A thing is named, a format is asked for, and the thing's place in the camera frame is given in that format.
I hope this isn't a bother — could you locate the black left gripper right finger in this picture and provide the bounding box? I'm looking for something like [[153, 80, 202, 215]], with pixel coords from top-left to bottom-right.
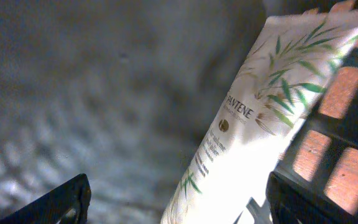
[[266, 172, 353, 224]]

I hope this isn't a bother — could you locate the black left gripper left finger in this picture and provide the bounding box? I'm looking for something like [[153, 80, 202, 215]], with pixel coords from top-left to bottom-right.
[[0, 174, 91, 224]]

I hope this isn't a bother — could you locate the white Pantene tube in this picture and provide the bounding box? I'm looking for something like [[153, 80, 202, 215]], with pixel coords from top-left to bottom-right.
[[161, 11, 358, 224]]

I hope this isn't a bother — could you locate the grey plastic mesh basket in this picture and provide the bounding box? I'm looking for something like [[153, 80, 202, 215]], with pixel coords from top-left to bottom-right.
[[0, 0, 358, 224]]

